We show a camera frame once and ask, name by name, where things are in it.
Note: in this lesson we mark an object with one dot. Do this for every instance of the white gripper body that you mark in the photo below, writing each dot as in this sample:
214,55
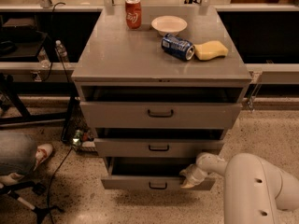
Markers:
198,174

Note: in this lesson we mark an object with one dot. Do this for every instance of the grey bottom drawer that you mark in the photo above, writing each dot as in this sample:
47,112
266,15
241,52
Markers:
145,173

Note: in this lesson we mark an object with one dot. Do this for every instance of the grey drawer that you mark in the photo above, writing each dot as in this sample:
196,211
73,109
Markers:
163,143
160,107
145,173

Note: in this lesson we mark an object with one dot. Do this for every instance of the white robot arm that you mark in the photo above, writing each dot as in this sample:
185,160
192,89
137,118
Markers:
254,189

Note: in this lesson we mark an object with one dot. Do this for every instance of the grey middle drawer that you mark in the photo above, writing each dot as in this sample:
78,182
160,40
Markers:
163,143

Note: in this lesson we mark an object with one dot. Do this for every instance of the grey drawer cabinet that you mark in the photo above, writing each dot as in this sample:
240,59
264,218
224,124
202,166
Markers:
120,57

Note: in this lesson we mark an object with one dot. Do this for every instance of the grey top drawer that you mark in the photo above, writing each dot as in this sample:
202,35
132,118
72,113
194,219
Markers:
160,107

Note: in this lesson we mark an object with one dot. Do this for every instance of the green bottle on floor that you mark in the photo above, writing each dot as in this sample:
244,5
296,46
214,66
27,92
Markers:
77,138

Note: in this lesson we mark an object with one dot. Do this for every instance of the yellow sponge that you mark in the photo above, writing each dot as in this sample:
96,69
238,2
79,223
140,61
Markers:
210,50

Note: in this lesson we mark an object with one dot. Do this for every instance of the blue soda can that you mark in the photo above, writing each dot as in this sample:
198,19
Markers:
178,47

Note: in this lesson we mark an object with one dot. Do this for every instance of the white red sneaker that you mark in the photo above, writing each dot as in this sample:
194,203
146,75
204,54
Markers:
43,152

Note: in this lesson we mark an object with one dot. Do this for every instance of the white bowl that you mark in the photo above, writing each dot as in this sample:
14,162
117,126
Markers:
169,25

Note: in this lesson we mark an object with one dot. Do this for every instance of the black office chair base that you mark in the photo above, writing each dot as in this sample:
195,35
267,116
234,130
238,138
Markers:
38,189

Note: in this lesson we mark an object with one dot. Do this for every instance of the person leg in jeans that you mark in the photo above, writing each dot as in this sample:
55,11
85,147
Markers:
17,153

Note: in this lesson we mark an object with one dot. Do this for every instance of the red soda can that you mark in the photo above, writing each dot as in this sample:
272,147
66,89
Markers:
133,13

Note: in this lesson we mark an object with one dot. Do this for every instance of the clear water bottle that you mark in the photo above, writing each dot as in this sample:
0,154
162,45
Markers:
61,52

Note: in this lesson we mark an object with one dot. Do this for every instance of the black side table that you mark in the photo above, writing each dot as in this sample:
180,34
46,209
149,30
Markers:
30,64

